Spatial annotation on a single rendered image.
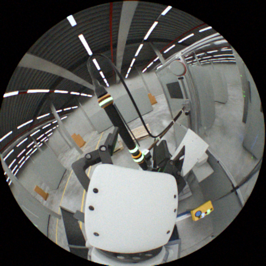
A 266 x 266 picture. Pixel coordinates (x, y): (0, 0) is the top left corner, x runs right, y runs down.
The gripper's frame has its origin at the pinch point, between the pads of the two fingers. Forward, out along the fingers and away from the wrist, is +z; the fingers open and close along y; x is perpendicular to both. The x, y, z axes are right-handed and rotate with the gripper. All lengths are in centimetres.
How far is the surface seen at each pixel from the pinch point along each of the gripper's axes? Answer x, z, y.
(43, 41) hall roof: 196, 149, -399
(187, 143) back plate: -21, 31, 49
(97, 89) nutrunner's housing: 3.9, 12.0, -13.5
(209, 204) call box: -22, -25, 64
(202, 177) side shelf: -37, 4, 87
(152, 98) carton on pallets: -175, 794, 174
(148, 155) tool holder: -17.5, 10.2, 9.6
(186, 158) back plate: -27, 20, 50
